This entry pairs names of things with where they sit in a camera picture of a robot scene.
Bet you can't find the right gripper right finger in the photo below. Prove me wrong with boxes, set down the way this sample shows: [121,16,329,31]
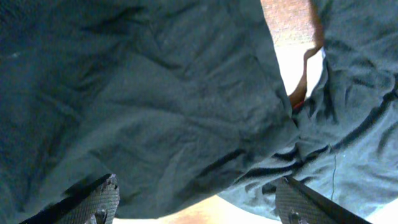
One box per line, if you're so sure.
[275,176,371,224]

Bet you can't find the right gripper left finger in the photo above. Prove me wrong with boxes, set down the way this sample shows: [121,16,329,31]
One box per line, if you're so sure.
[21,174,120,224]

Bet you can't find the black shorts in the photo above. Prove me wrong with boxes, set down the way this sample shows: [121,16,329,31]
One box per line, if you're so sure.
[1,0,298,223]

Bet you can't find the black t-shirt white lettering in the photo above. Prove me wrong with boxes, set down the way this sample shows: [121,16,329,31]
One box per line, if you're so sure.
[220,0,397,219]

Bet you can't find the red garment tag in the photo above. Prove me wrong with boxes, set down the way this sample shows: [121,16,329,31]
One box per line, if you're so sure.
[293,101,305,110]

